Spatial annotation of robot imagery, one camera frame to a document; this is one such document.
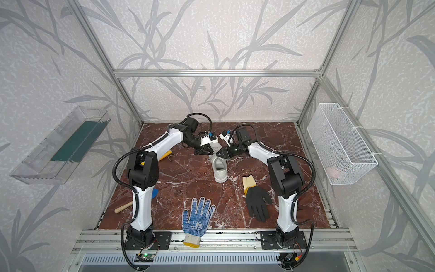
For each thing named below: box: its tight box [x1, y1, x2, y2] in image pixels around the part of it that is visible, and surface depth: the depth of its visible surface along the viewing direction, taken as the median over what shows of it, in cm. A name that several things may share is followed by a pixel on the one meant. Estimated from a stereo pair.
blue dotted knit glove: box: [182, 196, 216, 248], surface depth 80 cm
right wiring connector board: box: [276, 252, 303, 265], surface depth 75 cm
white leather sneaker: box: [209, 142, 229, 184], surface depth 93 cm
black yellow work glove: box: [242, 174, 272, 223], surface depth 87 cm
